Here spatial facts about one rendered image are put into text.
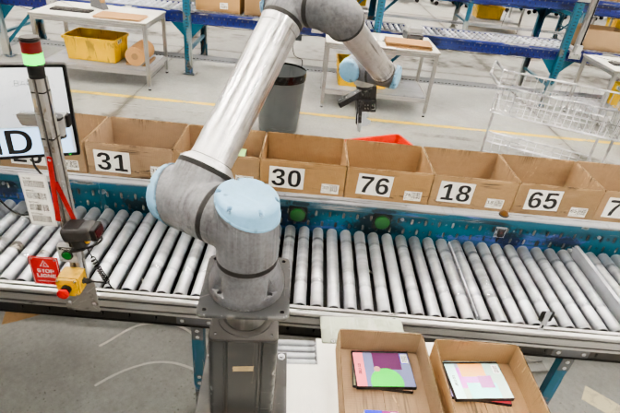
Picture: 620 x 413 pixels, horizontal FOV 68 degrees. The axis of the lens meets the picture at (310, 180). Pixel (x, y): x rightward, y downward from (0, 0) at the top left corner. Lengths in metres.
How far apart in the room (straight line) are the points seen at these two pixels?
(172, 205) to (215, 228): 0.13
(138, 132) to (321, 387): 1.54
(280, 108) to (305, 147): 2.27
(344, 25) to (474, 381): 1.16
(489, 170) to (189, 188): 1.77
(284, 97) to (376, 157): 2.29
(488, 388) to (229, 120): 1.15
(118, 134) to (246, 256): 1.59
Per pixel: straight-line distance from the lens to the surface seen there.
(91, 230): 1.61
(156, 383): 2.51
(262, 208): 1.00
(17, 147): 1.72
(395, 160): 2.39
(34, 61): 1.47
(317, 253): 2.00
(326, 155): 2.35
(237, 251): 1.04
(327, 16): 1.26
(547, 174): 2.67
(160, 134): 2.44
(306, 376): 1.58
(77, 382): 2.61
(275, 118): 4.63
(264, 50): 1.22
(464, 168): 2.50
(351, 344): 1.64
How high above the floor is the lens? 2.02
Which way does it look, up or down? 30 degrees down
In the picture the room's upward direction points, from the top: 6 degrees clockwise
